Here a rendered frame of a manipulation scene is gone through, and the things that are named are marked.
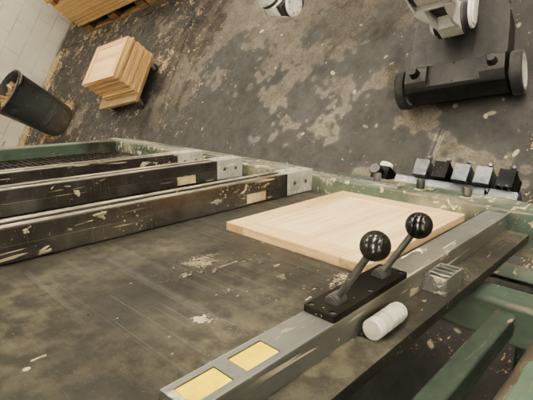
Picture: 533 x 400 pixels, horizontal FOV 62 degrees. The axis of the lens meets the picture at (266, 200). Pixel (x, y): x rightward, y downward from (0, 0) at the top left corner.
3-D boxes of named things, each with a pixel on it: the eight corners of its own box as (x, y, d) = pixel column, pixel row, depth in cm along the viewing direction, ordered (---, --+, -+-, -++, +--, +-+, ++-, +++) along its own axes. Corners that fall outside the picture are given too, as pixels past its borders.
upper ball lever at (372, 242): (350, 311, 61) (403, 241, 53) (333, 321, 58) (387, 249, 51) (330, 290, 62) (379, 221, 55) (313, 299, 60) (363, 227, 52)
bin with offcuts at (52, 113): (81, 98, 498) (24, 64, 450) (64, 140, 483) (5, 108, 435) (58, 105, 530) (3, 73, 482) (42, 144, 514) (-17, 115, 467)
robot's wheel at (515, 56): (517, 67, 215) (510, 41, 201) (529, 66, 212) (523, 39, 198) (515, 103, 210) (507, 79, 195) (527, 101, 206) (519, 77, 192)
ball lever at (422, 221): (392, 284, 69) (442, 221, 62) (380, 292, 66) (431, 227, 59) (374, 267, 71) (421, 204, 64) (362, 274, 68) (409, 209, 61)
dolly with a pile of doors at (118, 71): (163, 60, 421) (129, 32, 392) (147, 109, 405) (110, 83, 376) (125, 72, 459) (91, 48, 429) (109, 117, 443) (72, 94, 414)
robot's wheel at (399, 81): (409, 86, 248) (396, 64, 233) (418, 84, 245) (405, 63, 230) (404, 117, 242) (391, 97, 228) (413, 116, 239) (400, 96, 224)
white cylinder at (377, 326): (380, 344, 58) (408, 322, 64) (382, 324, 58) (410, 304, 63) (361, 336, 60) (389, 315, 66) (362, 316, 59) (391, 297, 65)
